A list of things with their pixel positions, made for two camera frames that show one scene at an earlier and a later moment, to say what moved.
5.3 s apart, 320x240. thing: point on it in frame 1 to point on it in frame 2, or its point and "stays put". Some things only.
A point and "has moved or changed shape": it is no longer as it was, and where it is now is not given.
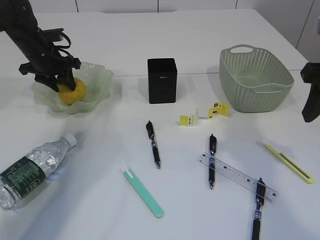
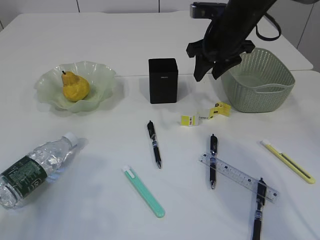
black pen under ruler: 213,141 stays put
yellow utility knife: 286,160 stays put
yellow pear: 69,96 has moved or changed shape
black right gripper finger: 310,73 to 202,65
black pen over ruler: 260,193 stays put
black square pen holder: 162,79 stays put
